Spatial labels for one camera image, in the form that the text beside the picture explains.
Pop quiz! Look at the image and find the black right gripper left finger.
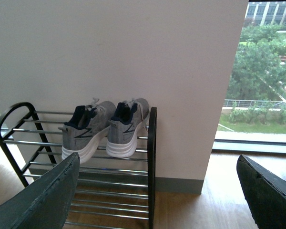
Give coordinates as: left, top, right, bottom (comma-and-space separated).
0, 153, 80, 229

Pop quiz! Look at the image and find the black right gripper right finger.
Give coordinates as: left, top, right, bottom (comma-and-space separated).
236, 155, 286, 229

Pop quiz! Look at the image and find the black metal shoe rack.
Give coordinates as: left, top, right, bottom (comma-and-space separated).
0, 102, 157, 229

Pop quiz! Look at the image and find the grey knit sneaker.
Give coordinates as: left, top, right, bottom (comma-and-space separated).
106, 98, 149, 158
59, 98, 116, 164

